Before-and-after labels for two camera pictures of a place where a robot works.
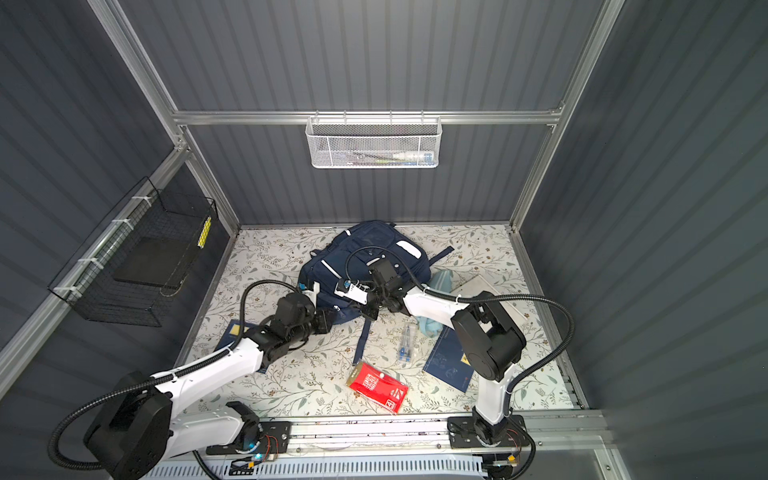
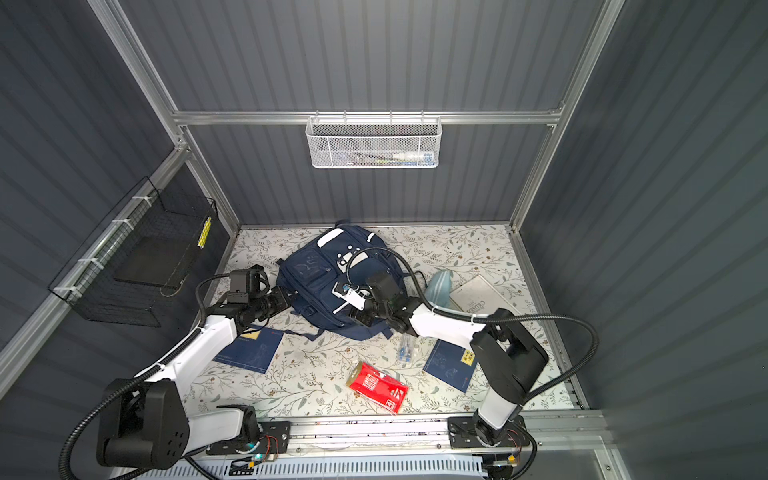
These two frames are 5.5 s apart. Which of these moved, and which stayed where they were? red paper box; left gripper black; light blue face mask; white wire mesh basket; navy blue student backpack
Moved: left gripper black; navy blue student backpack
Stayed: white wire mesh basket; light blue face mask; red paper box
